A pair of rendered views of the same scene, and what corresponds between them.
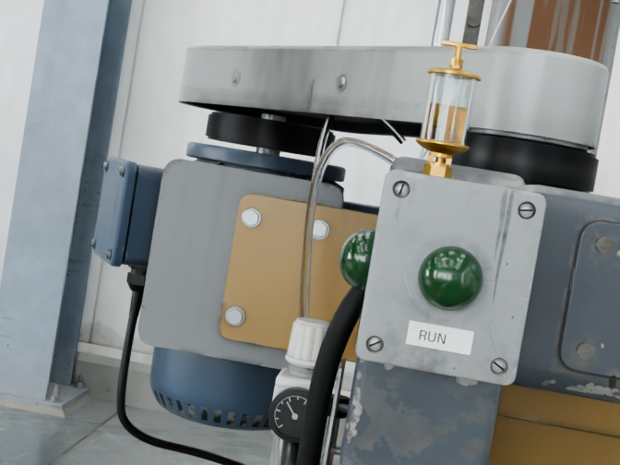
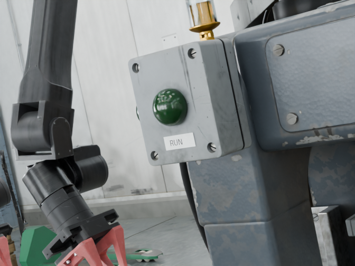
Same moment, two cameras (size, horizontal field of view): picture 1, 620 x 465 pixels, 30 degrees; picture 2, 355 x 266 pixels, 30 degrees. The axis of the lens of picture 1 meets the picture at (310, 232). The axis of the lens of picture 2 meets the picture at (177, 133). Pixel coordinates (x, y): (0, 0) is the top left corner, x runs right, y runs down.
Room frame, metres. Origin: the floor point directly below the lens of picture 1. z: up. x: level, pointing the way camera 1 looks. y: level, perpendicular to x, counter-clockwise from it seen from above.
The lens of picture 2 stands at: (0.10, -0.36, 1.29)
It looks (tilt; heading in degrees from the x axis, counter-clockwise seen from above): 3 degrees down; 34
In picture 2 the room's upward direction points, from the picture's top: 12 degrees counter-clockwise
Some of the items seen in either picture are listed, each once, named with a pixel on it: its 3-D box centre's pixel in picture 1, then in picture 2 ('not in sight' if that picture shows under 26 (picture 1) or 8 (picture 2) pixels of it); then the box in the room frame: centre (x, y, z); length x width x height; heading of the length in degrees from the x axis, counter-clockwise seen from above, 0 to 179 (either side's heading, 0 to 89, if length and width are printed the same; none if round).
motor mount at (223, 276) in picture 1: (315, 277); not in sight; (0.99, -0.01, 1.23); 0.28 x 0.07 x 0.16; 85
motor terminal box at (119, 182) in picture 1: (145, 228); not in sight; (1.04, 0.15, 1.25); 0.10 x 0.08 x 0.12; 20
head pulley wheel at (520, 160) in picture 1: (524, 164); (319, 7); (0.73, -0.13, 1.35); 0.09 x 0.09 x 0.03
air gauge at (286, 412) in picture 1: (295, 414); not in sight; (0.79, -0.01, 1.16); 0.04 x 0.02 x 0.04; 85
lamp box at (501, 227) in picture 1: (448, 274); (189, 103); (0.55, -0.07, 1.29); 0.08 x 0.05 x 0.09; 85
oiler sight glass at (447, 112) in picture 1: (447, 109); (200, 5); (0.62, -0.06, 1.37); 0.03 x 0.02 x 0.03; 85
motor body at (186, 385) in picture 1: (245, 285); not in sight; (1.08, 0.05, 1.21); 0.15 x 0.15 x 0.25
